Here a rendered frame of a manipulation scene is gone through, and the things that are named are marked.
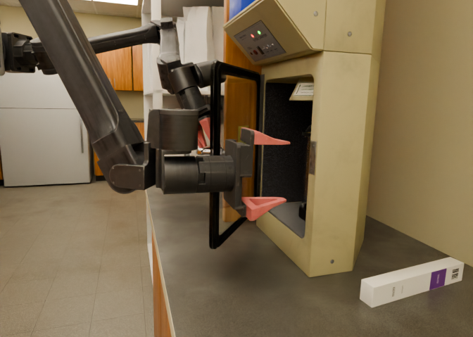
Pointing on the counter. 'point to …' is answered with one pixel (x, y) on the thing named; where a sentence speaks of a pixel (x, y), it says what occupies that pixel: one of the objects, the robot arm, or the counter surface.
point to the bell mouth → (303, 90)
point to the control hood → (284, 22)
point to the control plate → (246, 41)
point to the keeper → (312, 157)
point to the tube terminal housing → (336, 127)
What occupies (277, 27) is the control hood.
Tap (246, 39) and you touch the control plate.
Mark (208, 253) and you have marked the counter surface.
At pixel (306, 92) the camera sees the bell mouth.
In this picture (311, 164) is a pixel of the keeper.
